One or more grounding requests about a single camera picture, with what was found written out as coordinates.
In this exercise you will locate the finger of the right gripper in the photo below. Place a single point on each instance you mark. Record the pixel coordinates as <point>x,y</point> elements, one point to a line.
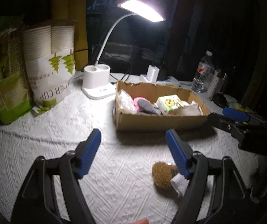
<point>226,124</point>
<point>240,116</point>

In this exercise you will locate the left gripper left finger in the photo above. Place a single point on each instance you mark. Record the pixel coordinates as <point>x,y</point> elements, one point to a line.
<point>37,201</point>

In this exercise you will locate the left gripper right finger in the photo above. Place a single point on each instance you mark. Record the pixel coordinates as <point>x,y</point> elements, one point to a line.
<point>228,192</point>

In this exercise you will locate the white sock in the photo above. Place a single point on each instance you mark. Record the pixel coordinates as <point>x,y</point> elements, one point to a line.
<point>180,184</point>

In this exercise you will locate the white paper towel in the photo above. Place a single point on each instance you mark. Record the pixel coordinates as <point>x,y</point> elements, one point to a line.
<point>185,109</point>

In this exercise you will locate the brown plush toy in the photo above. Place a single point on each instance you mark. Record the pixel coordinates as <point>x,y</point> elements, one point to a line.
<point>162,174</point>

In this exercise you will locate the green tissue pack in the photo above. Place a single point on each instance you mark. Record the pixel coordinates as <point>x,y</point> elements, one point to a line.
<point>170,105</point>

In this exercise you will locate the grey sock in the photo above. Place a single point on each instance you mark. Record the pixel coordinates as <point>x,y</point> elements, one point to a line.
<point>148,107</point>

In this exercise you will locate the pink plush toy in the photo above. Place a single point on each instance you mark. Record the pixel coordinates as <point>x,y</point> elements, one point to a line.
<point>135,102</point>

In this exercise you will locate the yellow wet wipes pack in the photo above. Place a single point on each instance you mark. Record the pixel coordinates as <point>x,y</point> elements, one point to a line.
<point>239,107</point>

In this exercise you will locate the black round object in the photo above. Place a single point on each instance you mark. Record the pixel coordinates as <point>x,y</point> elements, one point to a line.
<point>220,100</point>

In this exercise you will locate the white perforated organizer basket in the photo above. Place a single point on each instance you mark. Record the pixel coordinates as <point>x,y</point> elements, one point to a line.
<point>215,82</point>

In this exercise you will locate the clear water bottle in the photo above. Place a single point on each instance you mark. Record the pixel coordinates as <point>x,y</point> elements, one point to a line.
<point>201,77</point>

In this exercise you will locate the white tablecloth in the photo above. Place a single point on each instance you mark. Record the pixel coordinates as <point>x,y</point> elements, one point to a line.
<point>119,187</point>

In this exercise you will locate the white charger plug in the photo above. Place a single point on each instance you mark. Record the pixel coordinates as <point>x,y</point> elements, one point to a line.
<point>152,73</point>

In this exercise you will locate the brown cardboard box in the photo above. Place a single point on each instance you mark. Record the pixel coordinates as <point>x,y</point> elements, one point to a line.
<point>147,122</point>

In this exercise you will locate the green paper cup pack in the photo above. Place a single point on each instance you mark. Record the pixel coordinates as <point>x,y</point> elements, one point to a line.
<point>15,94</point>

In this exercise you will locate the white desk lamp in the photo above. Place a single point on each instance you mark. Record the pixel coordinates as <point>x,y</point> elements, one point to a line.
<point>96,77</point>

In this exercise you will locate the white paper cup pack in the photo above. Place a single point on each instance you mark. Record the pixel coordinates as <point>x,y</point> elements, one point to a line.
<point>50,64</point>

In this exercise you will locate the yellow curtain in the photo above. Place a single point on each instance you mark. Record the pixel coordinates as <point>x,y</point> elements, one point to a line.
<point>73,12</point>

